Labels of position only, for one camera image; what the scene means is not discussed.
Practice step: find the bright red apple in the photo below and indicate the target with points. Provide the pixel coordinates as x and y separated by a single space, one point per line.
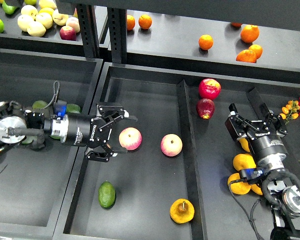
209 88

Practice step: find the pale yellow pear front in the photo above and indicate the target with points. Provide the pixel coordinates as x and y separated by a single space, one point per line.
36 29

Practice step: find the orange small right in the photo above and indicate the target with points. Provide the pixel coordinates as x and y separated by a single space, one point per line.
257 49

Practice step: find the yellow pear centre low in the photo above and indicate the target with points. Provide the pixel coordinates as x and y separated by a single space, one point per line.
256 189

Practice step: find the avocado top of pile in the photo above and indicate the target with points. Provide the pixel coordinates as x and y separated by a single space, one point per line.
39 104

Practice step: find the red apple on shelf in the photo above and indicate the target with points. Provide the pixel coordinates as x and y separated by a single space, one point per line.
68 33

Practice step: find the yellow pear middle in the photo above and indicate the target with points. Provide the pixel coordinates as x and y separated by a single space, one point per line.
243 161

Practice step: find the black shelf post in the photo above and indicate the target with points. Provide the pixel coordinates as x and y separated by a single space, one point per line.
88 30
117 25

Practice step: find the avocado upper right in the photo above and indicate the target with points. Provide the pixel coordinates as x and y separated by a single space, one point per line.
73 108

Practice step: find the orange left back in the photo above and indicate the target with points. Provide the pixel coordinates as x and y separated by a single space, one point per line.
130 22

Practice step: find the pale yellow pear right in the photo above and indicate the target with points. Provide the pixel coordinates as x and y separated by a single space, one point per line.
59 18

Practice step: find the yellow pear lower left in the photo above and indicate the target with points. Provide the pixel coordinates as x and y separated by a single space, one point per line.
238 188

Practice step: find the black shelf post right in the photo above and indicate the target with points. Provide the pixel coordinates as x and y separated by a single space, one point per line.
117 25

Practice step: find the black tray divider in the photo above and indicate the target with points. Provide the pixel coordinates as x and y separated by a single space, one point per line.
194 192
255 97

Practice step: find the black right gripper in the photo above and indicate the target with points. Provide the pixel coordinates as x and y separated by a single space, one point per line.
261 146

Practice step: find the pale peach fruit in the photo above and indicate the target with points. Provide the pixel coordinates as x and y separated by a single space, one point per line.
74 23

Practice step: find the dark red apple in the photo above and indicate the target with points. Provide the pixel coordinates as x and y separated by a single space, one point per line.
205 108

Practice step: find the black right tray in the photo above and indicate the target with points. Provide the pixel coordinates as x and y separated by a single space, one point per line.
146 181

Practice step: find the pink yellow apple left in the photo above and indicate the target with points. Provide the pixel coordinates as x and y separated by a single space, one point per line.
130 138

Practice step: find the large orange right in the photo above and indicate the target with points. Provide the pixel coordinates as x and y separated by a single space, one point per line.
249 33

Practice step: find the orange front right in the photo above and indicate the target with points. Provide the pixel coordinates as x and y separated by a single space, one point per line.
247 55

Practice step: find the avocado lower dark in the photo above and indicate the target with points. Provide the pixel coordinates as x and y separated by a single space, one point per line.
29 140

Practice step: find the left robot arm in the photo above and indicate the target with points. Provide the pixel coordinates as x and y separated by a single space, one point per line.
17 123

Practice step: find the black tray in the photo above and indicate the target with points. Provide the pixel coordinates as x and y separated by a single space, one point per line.
33 183
146 181

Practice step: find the pale yellow pear centre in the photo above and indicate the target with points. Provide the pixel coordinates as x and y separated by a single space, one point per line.
45 19

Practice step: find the pink yellow apple right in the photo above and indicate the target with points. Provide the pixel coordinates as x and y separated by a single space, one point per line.
171 145

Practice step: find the yellow pear with stem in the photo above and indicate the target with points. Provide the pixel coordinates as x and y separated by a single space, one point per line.
182 211

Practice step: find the orange cherry tomato bunch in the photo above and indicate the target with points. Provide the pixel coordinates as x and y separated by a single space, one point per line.
290 111

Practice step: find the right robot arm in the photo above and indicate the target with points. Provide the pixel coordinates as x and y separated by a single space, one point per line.
279 186

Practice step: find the green avocado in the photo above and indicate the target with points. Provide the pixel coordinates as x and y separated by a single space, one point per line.
106 194

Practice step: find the black tray divider right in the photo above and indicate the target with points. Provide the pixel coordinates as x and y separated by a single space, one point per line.
255 97

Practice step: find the orange under shelf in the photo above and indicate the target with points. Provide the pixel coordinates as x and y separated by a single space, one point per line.
236 24

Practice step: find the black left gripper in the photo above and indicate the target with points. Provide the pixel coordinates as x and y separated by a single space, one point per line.
82 130

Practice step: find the black tray divider left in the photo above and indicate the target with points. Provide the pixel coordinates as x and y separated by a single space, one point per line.
194 192

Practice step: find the pink yellow apple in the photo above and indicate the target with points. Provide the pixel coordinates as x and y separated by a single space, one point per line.
130 138
171 145

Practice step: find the black left tray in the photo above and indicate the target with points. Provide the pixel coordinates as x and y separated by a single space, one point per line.
33 183

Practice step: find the orange centre shelf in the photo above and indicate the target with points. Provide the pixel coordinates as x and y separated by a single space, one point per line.
205 42

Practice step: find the black shelf post left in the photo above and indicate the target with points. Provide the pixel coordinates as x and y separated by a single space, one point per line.
88 30

